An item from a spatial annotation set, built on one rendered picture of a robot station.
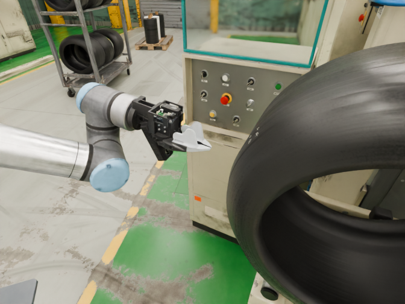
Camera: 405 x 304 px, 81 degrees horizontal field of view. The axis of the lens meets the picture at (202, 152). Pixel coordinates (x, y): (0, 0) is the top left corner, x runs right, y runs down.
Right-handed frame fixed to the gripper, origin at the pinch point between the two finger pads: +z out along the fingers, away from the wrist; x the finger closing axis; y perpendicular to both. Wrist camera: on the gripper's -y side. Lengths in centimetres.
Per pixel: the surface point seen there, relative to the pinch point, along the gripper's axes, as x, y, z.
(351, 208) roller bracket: 25, -22, 43
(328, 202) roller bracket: 23.9, -23.0, 36.7
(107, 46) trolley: 249, -91, -280
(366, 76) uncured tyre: -4.4, 25.6, 22.5
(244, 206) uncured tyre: -12.1, 0.8, 13.7
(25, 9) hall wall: 535, -172, -922
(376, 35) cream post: 26.9, 25.7, 26.1
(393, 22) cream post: 26.7, 28.6, 27.7
